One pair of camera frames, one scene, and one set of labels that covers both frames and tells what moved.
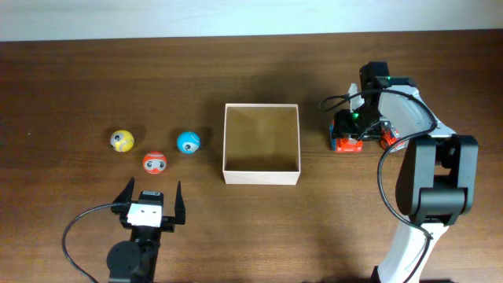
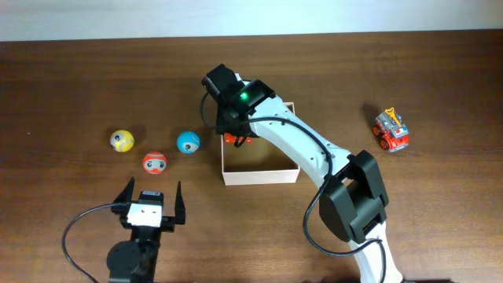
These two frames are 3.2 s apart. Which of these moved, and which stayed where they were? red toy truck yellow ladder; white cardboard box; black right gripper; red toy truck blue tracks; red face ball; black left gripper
Moved: black right gripper; red toy truck blue tracks
Stayed: black left gripper; red face ball; white cardboard box; red toy truck yellow ladder
